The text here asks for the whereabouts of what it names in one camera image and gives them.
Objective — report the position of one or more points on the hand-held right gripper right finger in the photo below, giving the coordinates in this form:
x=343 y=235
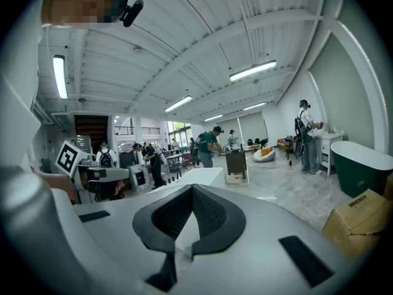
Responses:
x=233 y=226

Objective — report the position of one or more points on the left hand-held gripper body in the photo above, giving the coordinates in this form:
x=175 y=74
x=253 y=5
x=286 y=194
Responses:
x=69 y=158

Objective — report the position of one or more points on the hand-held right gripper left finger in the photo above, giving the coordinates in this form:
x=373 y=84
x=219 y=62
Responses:
x=144 y=226

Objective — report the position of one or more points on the person's left forearm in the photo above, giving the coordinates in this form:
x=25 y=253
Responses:
x=58 y=184

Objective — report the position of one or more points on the green and white bathtub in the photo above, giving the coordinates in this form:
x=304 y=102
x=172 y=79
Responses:
x=359 y=174

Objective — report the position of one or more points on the person's left hand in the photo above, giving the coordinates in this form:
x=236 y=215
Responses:
x=118 y=188

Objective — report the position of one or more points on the silver ribbed suitcase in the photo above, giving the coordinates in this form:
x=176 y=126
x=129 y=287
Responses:
x=83 y=143

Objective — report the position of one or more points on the brown staircase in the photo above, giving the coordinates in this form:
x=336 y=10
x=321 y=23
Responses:
x=90 y=131

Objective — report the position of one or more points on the white box with red item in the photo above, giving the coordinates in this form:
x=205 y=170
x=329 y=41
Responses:
x=235 y=178

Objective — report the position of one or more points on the ceiling air conditioner vent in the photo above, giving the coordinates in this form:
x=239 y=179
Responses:
x=41 y=114

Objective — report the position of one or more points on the brown cabinet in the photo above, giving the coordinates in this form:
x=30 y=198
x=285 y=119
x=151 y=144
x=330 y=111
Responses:
x=236 y=163

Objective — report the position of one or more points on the black balcony railing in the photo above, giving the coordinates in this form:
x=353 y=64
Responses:
x=138 y=131

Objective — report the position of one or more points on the white round chair orange cushion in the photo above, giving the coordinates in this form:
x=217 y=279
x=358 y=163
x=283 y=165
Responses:
x=264 y=155

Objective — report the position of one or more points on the fluorescent ceiling light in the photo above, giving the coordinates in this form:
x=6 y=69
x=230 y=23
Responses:
x=178 y=104
x=59 y=77
x=253 y=70
x=254 y=106
x=213 y=118

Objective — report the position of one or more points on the orange sofa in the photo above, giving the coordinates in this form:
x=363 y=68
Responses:
x=284 y=144

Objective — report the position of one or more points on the large window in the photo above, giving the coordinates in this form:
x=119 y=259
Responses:
x=179 y=134

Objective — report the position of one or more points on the grey roller blind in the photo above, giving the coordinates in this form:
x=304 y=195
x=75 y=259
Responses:
x=253 y=128
x=340 y=97

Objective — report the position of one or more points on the white vanity cabinet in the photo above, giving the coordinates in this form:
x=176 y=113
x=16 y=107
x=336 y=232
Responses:
x=330 y=152

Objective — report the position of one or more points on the large cardboard box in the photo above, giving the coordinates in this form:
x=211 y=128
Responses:
x=359 y=223

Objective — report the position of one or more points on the round ceiling smoke detector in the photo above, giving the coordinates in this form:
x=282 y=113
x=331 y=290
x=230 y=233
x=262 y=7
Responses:
x=137 y=49

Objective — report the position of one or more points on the person's head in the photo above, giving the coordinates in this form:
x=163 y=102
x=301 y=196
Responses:
x=80 y=2

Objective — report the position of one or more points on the black head camera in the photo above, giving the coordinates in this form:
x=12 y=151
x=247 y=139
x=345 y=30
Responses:
x=133 y=11

